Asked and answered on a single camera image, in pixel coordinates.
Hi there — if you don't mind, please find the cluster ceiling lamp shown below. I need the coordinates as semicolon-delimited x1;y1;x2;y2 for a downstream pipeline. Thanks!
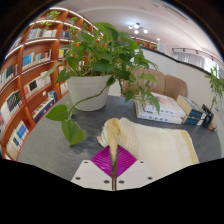
127;22;150;36

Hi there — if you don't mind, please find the white thick book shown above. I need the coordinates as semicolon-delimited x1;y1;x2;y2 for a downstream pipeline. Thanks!
133;99;184;125

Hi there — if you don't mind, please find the white book with pink cover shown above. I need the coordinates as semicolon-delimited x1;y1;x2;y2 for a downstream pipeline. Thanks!
142;92;187;118

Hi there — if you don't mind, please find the pothos plant in white pot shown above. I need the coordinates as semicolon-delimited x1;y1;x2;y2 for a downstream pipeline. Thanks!
44;21;161;147

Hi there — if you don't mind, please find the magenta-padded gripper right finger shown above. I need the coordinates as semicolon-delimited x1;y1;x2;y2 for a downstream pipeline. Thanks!
114;145;155;191

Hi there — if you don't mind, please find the orange wooden bookshelf unit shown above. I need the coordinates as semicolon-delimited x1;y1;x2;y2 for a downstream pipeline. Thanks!
0;6;101;162

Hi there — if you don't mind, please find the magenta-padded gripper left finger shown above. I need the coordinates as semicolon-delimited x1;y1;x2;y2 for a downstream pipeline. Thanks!
70;145;115;191

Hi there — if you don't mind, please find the dark blue white-edged book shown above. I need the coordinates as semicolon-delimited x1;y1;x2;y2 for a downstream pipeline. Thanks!
181;114;205;127

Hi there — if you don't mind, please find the cream yellow-striped towel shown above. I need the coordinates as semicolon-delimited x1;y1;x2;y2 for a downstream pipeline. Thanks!
96;117;200;182

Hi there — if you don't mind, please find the tall plant in black pot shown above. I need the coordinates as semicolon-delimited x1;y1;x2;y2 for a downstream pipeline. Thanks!
200;65;224;132

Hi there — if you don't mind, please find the white sheer curtain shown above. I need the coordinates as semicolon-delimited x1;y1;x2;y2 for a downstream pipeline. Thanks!
172;50;216;70

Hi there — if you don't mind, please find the black ceiling track rail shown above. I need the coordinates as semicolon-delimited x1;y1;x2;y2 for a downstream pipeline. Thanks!
171;46;224;64

